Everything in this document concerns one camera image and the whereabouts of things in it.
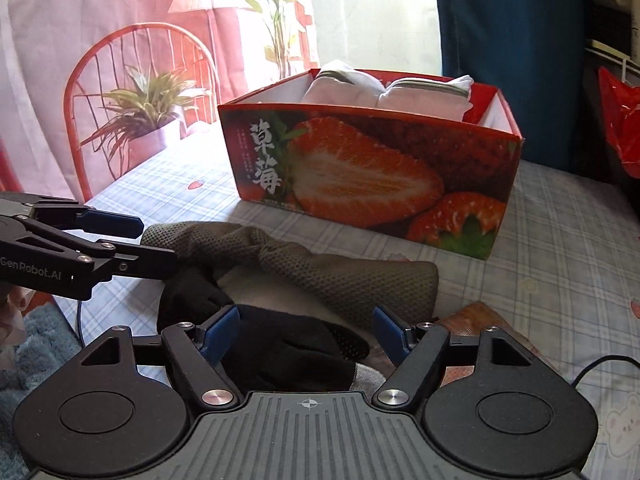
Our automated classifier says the knitted mesh cloth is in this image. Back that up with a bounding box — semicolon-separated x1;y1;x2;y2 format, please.
142;220;440;332

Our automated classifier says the black sock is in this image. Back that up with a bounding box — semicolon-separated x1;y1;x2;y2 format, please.
158;264;397;393

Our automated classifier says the white zip pouch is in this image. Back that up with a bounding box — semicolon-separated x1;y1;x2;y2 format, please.
301;59;474;122

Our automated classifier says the blue curtain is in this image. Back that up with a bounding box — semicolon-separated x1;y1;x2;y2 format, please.
431;0;603;166

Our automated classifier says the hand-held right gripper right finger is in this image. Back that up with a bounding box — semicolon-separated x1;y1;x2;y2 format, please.
372;305;534;406

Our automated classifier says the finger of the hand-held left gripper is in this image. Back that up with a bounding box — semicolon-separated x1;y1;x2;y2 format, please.
30;202;144;240
75;240;180;281

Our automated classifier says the red strawberry cardboard box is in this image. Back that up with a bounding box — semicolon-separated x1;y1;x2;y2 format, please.
217;67;524;261

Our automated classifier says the white wire rack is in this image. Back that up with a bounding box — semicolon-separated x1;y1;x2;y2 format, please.
584;44;640;77

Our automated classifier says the red plastic bag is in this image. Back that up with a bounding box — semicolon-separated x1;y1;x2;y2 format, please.
597;67;640;179

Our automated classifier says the black cable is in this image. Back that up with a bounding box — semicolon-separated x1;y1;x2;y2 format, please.
569;354;640;392

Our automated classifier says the plaid bed sheet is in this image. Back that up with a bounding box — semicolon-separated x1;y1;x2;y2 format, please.
50;125;640;480

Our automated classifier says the person's left hand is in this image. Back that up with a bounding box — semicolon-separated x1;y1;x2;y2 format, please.
0;283;34;349

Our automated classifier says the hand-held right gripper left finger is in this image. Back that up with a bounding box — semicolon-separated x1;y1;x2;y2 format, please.
80;304;241;407

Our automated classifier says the blue fluffy towel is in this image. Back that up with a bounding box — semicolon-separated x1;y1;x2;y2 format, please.
0;304;83;413

